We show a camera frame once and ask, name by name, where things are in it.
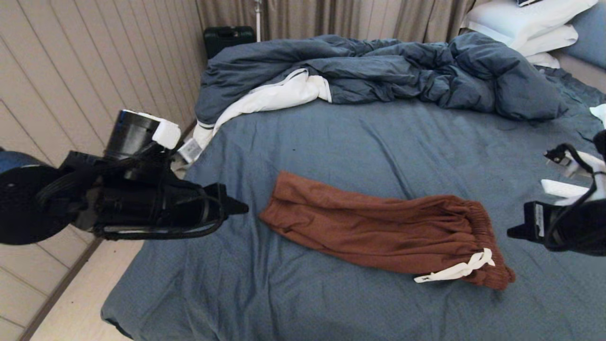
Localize dark blue crumpled duvet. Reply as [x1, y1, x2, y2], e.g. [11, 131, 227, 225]
[196, 32, 569, 126]

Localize flat white pillow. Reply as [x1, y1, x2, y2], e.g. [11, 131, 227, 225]
[514, 24, 580, 57]

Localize blue bed sheet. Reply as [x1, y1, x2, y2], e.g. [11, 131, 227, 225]
[100, 66, 606, 341]

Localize blue pillow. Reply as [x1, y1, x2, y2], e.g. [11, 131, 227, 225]
[563, 2, 606, 72]

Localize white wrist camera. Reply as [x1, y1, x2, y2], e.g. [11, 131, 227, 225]
[544, 144, 606, 205]
[121, 110, 205, 165]

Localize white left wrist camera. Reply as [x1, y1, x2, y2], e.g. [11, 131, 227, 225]
[121, 110, 205, 165]

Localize black hard suitcase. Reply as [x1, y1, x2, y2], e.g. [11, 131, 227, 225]
[204, 26, 256, 58]

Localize white flat strip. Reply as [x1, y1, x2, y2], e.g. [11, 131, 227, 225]
[541, 179, 592, 198]

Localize beige curtain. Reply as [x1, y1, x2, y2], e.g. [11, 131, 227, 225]
[196, 0, 476, 45]

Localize brown drawstring shorts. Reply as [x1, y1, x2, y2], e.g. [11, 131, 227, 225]
[259, 170, 517, 291]

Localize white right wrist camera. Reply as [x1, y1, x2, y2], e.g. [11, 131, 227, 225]
[544, 144, 606, 205]

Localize large white pillow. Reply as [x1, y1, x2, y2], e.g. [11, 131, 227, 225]
[462, 0, 598, 50]

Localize small white pillow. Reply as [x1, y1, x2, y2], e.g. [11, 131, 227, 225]
[525, 51, 561, 68]

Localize white blanket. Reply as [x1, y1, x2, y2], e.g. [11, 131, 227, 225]
[193, 69, 332, 162]

